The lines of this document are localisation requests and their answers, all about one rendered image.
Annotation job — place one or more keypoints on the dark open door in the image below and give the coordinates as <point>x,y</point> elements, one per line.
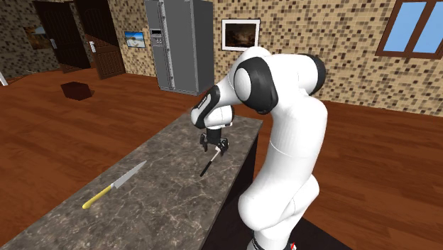
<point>62,38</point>

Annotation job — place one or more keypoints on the dark brown box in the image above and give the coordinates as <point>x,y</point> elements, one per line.
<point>76,90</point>

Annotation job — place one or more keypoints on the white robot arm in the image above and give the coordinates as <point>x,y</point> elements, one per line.
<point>294,138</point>

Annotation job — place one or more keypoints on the small blue wall picture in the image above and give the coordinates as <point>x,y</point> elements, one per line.
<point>135,39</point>

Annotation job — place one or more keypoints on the white-framed dark wall picture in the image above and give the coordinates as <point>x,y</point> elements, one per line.
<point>241,35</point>

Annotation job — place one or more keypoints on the brown-framed window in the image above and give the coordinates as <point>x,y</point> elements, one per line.
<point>412,31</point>

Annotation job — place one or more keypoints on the grey refrigerator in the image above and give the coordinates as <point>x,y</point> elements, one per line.
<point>181,48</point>

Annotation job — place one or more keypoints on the orange landscape wall picture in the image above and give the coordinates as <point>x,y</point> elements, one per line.
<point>36,37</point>

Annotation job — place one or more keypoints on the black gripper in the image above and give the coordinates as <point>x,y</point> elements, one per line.
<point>214,133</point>

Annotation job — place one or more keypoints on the brown wooden door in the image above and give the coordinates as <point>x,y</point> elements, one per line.
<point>104,52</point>

